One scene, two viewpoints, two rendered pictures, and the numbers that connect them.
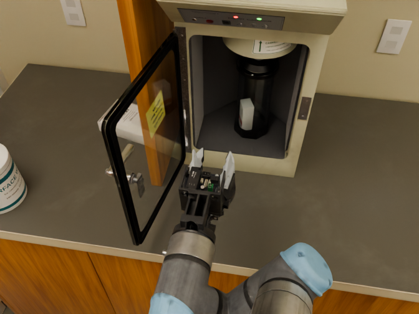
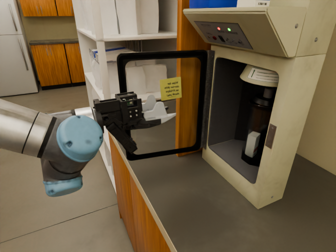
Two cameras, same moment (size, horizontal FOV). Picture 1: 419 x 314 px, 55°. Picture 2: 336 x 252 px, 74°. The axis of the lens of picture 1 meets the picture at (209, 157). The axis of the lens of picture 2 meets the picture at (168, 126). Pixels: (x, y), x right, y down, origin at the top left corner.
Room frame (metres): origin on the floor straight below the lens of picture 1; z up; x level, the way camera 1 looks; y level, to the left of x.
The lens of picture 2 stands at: (0.18, -0.50, 1.50)
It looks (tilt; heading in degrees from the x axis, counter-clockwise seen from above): 27 degrees down; 55
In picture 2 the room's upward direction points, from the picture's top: straight up
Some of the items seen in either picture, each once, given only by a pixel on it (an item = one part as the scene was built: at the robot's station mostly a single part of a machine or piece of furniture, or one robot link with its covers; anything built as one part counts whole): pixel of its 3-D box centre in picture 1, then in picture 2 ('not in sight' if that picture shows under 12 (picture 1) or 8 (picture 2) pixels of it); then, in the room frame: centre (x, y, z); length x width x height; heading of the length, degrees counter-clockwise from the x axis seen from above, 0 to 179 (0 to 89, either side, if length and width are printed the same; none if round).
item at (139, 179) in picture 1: (138, 185); not in sight; (0.50, 0.14, 1.18); 0.02 x 0.02 x 0.06; 70
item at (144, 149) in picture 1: (154, 145); (164, 108); (0.61, 0.12, 1.19); 0.30 x 0.01 x 0.40; 160
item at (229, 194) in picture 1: (221, 191); (144, 122); (0.44, -0.02, 1.24); 0.09 x 0.05 x 0.02; 157
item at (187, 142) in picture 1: (183, 100); (206, 104); (0.76, 0.06, 1.19); 0.03 x 0.02 x 0.39; 81
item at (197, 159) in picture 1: (196, 161); (152, 104); (0.50, 0.03, 1.26); 0.09 x 0.03 x 0.06; 1
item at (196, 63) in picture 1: (248, 73); (262, 111); (0.86, -0.10, 1.19); 0.26 x 0.24 x 0.35; 81
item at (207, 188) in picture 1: (200, 207); (119, 113); (0.39, 0.02, 1.26); 0.12 x 0.08 x 0.09; 169
